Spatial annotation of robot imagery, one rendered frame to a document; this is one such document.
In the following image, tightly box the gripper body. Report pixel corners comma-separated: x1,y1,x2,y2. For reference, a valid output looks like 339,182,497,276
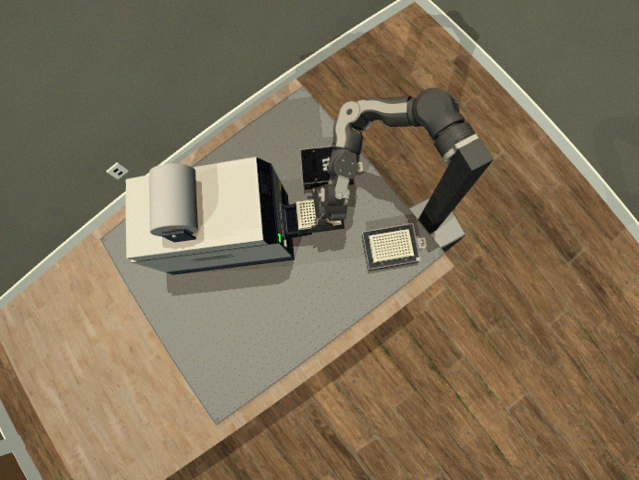
314,186,347,221

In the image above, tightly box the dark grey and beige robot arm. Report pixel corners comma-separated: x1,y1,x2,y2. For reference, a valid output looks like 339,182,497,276
319,88,479,206

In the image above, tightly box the grey cylinder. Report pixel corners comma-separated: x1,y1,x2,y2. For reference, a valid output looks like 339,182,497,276
149,163,198,236

